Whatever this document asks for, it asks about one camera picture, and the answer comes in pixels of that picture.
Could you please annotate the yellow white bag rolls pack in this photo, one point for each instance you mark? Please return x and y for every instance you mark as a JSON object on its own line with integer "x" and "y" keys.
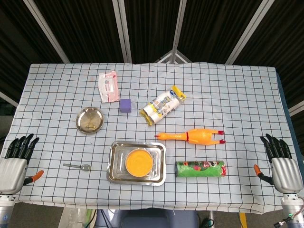
{"x": 161, "y": 104}

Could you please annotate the round steel plate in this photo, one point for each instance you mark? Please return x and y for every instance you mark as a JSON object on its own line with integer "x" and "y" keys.
{"x": 89, "y": 120}

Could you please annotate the orange bowl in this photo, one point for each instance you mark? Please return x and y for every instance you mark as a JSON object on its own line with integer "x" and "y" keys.
{"x": 139, "y": 175}

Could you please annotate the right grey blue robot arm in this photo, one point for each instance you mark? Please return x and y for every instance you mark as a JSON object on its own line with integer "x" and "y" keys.
{"x": 293, "y": 209}

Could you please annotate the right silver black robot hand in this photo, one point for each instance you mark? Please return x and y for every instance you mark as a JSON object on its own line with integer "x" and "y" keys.
{"x": 286, "y": 173}

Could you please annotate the white triangular partition foot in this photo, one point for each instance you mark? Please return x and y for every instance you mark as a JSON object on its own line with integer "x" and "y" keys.
{"x": 164, "y": 57}

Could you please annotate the white partition frame bar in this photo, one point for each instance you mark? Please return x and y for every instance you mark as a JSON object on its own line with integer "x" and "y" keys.
{"x": 9, "y": 99}
{"x": 297, "y": 108}

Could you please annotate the green chips can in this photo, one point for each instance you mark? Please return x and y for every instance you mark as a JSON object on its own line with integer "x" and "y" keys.
{"x": 200, "y": 169}

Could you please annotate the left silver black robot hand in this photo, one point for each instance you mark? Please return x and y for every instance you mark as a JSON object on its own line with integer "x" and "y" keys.
{"x": 13, "y": 171}

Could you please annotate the grey blue robot torso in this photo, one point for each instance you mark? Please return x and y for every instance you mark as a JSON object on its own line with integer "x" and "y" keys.
{"x": 154, "y": 219}

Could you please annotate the rectangular steel tray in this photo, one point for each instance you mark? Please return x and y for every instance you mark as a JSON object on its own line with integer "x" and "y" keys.
{"x": 116, "y": 175}

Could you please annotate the orange rubber chicken toy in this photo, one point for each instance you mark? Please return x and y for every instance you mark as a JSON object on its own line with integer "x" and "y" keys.
{"x": 202, "y": 136}

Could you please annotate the small steel spoon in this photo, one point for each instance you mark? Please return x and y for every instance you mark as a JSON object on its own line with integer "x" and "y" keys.
{"x": 85, "y": 167}

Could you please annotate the white checked tablecloth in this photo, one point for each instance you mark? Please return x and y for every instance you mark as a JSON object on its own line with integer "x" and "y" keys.
{"x": 213, "y": 95}

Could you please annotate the pink white wet wipes pack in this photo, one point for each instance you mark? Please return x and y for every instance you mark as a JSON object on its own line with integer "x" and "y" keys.
{"x": 108, "y": 86}

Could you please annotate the purple foam cube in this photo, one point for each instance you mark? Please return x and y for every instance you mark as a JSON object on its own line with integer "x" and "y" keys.
{"x": 125, "y": 105}

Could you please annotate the white partition frame post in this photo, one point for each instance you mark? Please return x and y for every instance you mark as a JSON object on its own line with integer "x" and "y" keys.
{"x": 179, "y": 23}
{"x": 122, "y": 31}
{"x": 250, "y": 31}
{"x": 47, "y": 31}

